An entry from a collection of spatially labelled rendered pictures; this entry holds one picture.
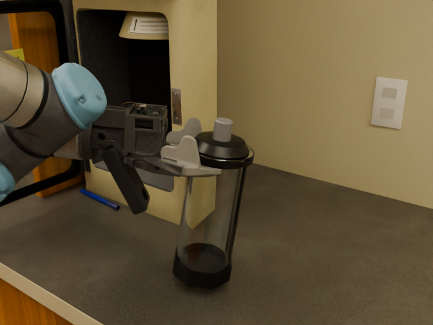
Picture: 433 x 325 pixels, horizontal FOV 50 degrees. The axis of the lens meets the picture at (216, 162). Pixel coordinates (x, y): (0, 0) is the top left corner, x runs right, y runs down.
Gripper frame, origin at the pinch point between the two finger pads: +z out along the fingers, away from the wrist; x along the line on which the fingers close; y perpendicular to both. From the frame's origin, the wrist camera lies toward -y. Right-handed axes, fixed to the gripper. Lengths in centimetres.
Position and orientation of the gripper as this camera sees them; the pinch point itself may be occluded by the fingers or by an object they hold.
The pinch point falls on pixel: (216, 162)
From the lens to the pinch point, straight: 72.1
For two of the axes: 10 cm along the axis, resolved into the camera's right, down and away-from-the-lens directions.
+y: 1.1, -9.3, -3.6
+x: 0.2, -3.6, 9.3
